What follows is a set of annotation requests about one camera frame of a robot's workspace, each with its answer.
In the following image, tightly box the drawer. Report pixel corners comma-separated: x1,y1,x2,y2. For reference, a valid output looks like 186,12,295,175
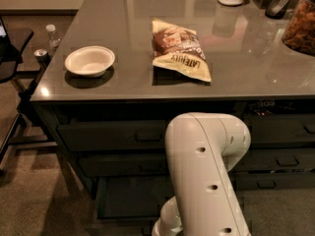
57,120,166,151
233,148,315,172
245,114,315,146
86,175,173,236
230,173,315,191
79,153,167,177

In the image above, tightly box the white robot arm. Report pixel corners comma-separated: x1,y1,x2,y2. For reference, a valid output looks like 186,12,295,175
152,113,251,236

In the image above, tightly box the dark drawer cabinet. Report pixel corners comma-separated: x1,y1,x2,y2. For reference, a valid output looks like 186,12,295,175
30,0,315,200

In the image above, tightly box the yellow brown chip bag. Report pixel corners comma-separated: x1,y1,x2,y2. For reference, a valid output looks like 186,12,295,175
152,19,212,83

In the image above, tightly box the white paper bowl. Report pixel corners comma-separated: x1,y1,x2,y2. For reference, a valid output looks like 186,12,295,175
64,46,115,78

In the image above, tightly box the clear plastic water bottle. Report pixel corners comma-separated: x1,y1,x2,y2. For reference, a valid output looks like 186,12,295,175
45,24,61,54

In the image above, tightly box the silver soda can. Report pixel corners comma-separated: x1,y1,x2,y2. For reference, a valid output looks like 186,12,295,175
33,49,50,69

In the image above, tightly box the black side chair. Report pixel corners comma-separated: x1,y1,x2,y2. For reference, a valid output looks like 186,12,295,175
0,28,55,162

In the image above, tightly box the glass jar of snacks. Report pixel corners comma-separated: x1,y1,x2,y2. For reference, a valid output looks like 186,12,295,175
283,0,315,56

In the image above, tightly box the black container with scoop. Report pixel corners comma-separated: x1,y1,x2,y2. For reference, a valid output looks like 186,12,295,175
265,0,290,19

